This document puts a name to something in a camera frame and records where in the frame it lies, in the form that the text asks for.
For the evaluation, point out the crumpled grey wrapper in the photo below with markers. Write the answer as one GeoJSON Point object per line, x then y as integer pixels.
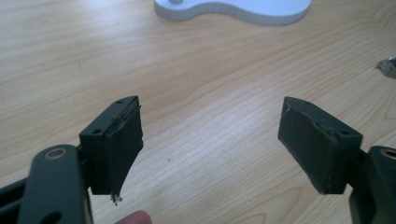
{"type": "Point", "coordinates": [388, 66]}

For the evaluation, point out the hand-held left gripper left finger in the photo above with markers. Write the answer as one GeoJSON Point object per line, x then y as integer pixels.
{"type": "Point", "coordinates": [115, 149]}

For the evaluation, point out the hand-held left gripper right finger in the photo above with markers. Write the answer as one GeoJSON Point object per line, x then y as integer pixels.
{"type": "Point", "coordinates": [314, 146]}

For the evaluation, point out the white curved stand base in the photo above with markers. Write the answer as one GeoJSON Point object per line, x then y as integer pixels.
{"type": "Point", "coordinates": [236, 9]}

